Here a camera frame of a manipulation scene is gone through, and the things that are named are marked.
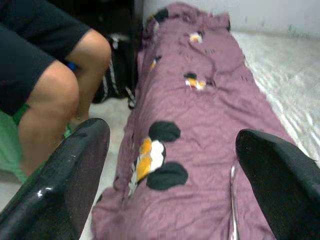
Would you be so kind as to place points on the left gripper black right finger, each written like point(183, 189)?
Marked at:
point(287, 190)

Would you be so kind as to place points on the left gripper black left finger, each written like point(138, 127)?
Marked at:
point(55, 187)

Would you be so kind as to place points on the green plastic stool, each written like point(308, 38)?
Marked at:
point(10, 150)

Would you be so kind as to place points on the person in black shorts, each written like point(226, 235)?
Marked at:
point(50, 87)

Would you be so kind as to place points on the mauve cartoon print quilt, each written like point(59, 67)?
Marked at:
point(212, 112)

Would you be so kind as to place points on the white quilted mattress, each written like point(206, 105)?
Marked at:
point(287, 75)

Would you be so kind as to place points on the blue container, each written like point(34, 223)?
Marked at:
point(72, 66)

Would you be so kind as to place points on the black printed bag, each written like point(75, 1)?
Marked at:
point(117, 75)

